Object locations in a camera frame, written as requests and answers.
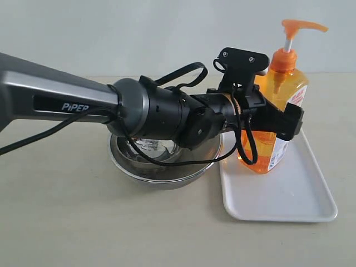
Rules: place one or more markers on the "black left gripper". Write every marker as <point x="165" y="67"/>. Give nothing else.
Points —
<point x="255" y="110"/>

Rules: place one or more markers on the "steel mesh strainer bowl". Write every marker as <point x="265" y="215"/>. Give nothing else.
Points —
<point x="168" y="178"/>

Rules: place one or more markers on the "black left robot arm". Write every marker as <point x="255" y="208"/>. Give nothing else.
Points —
<point x="146" y="108"/>

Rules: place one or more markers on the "small stainless steel bowl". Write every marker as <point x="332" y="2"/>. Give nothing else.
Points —
<point x="159" y="150"/>

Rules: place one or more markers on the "white rectangular plastic tray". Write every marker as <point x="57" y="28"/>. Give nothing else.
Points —
<point x="294" y="191"/>

